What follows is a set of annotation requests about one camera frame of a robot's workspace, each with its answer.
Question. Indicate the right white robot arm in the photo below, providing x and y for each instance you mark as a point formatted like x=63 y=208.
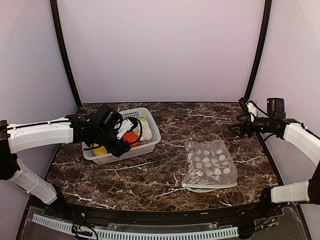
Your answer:
x=298 y=135

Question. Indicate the white slotted cable duct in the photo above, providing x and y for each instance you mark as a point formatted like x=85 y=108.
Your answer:
x=115 y=231

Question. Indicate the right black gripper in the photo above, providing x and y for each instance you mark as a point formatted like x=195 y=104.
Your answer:
x=243 y=129

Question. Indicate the clear zip top bag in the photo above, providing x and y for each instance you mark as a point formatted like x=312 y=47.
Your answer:
x=210 y=167

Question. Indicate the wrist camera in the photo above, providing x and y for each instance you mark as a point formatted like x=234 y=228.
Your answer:
x=125 y=127
x=249 y=107

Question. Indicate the left black frame post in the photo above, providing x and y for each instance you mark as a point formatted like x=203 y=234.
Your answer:
x=63 y=52

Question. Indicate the white plastic basket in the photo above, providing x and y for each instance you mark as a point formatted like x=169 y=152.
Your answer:
x=143 y=147

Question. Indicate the orange pumpkin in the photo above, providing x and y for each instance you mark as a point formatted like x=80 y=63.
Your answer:
x=130 y=137

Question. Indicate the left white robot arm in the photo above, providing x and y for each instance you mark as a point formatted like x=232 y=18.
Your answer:
x=72 y=129

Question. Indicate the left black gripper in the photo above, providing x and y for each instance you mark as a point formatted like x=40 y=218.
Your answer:
x=117 y=150

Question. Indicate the yellow bell pepper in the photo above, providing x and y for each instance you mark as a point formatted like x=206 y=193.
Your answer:
x=99 y=150

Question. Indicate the black front rail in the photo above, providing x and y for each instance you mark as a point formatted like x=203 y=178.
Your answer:
x=236 y=215

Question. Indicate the white cauliflower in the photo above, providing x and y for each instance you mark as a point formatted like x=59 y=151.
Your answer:
x=146 y=130

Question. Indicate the right black frame post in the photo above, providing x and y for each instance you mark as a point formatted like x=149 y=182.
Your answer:
x=259 y=49

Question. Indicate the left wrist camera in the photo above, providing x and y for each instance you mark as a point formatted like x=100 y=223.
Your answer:
x=125 y=127

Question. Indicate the black frame post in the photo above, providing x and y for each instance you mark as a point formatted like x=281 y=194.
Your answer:
x=63 y=52
x=259 y=49

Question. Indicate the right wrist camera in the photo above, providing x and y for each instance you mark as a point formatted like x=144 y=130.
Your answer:
x=249 y=107

